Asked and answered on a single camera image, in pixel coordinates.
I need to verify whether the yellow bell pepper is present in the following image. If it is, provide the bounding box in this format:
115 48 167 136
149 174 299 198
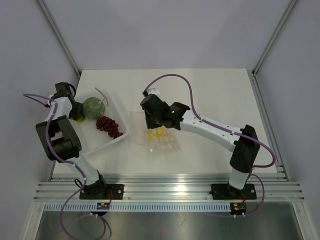
148 126 168 139

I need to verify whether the clear dotted zip bag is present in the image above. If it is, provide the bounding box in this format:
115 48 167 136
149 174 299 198
129 111 181 154

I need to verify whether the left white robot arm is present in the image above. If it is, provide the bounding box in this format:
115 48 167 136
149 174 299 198
35 82 109 200

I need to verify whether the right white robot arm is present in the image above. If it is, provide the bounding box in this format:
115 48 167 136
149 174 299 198
140 94 260 198

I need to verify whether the green netted melon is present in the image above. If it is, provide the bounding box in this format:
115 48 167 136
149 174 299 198
82 87 109 120

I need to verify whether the red grape bunch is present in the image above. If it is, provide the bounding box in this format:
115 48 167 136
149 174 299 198
95 115 124 139

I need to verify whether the white perforated plastic basket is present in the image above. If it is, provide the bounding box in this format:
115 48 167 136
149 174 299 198
71 88 129 155

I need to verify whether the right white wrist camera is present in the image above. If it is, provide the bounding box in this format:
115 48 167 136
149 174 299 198
147 88 161 97

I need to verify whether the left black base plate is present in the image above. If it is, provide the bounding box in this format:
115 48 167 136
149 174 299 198
79 184 125 200

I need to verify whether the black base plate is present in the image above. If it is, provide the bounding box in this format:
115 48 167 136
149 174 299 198
209 183 257 201
79 184 125 200

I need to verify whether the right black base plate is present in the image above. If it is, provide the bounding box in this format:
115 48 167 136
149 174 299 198
209 183 257 201

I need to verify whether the white slotted cable duct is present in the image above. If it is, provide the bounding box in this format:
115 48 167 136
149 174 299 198
44 202 231 213

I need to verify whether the left aluminium frame post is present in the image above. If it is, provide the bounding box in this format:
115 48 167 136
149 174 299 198
35 0 82 80

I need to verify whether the aluminium frame post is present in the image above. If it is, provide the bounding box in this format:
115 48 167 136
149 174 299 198
35 0 82 80
252 0 300 78

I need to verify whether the right aluminium frame post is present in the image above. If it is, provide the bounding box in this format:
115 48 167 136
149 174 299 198
252 0 300 78

